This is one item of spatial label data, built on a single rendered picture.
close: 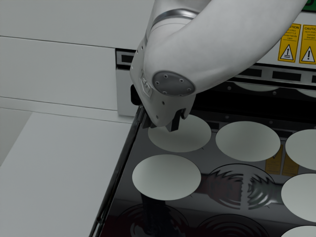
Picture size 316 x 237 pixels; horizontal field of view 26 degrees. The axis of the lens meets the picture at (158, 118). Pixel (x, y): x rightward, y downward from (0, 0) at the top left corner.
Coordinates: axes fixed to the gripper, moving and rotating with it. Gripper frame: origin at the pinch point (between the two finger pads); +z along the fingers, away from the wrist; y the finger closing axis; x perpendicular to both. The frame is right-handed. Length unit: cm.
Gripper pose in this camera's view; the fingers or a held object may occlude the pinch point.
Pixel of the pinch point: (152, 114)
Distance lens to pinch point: 98.4
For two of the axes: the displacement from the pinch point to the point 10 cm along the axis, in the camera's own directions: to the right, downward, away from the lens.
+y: 4.1, 8.2, -4.0
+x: 8.9, -2.7, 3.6
